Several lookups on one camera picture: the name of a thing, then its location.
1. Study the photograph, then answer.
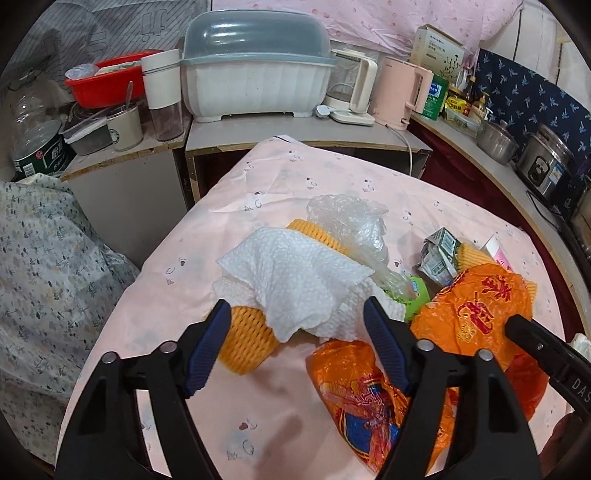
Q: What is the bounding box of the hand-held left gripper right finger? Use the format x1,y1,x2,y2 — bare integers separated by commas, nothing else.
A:
362,295,543,480

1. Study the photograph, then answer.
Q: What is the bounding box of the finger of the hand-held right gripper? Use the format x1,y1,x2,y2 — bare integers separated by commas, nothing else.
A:
504,314,591,411

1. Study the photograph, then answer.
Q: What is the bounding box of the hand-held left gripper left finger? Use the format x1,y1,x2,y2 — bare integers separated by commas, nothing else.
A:
54,299,232,480

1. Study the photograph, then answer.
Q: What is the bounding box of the pink-white cup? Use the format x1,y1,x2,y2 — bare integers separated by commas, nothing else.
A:
480,233,514,273

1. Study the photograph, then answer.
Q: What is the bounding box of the white paper towel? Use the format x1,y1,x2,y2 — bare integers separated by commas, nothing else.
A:
217,226,375,343

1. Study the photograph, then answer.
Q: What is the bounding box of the clear plastic bag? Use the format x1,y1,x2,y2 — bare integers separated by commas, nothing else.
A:
307,194,414,301

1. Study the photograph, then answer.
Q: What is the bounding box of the green packet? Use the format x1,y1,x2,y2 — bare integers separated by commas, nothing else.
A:
381,274,430,319

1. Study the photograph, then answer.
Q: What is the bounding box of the crumpled green drink carton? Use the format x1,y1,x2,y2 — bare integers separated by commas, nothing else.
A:
418,227,462,287

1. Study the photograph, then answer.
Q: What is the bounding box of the steel rice cooker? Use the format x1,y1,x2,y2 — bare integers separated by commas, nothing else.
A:
515,122,578,204

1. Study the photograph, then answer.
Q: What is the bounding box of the pink printed tablecloth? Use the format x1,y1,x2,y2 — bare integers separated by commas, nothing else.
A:
55,136,573,480

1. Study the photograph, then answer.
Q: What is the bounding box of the grey floral cloth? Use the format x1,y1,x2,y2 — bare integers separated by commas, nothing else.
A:
0,175,141,462

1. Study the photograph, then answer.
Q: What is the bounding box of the small steel pot with lid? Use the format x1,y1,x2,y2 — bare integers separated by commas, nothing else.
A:
475,119,520,166

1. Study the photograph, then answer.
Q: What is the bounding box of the wooden cabinet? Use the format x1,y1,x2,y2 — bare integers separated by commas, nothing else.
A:
185,111,435,204

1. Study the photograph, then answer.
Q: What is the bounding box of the white mug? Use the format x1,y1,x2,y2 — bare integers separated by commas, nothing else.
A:
106,104,143,152

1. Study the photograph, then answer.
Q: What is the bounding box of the clear plastic food container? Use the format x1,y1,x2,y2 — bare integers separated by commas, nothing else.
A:
60,111,114,155

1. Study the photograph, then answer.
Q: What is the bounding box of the blue patterned cloth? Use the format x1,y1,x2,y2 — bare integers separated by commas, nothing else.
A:
473,48,591,208

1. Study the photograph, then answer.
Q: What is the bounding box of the green tin can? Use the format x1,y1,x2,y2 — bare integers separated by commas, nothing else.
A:
422,74,450,121

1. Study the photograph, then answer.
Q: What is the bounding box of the pink electric kettle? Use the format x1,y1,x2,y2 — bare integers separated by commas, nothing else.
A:
372,56,435,130

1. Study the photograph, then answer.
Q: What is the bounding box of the dark sauce bottle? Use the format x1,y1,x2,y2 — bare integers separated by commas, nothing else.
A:
463,76,479,116

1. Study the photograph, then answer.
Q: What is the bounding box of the clear plastic oil bottle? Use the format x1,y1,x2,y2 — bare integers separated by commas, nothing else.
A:
9,80,70,181

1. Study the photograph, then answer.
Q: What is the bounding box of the white glass kettle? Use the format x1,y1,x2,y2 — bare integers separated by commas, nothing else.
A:
323,48,379,126

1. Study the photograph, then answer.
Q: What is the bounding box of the white dish drainer grey lid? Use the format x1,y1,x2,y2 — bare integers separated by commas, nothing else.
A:
179,10,338,123

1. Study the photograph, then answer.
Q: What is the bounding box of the white blender cup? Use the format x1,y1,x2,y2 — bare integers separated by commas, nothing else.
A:
141,48,185,141

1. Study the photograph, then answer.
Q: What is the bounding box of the red plastic basin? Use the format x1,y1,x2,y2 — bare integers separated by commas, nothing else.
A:
64,50,164,109

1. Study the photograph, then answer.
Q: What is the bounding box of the white cardboard box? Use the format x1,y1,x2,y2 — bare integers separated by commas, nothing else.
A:
410,24,466,77

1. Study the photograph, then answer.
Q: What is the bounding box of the pink dotted curtain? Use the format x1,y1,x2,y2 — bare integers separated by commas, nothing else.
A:
210,0,525,58

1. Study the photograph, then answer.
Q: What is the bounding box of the grey striped cloth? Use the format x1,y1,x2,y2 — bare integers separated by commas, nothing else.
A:
9,0,208,93

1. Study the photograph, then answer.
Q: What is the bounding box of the white power cable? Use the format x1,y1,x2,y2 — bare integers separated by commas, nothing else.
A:
388,124,414,176

